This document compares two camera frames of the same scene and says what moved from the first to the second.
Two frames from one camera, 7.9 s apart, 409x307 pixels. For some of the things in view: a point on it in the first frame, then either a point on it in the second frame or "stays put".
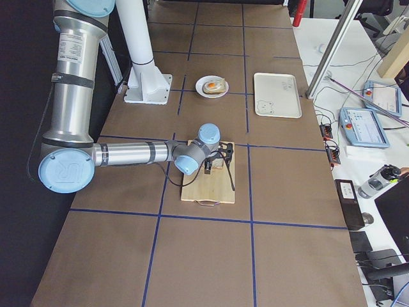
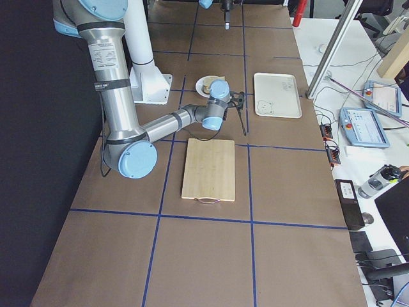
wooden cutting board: x=216 y=187 stays put
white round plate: x=200 y=82 stays put
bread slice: x=217 y=163 → x=208 y=80
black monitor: x=395 y=206 stays put
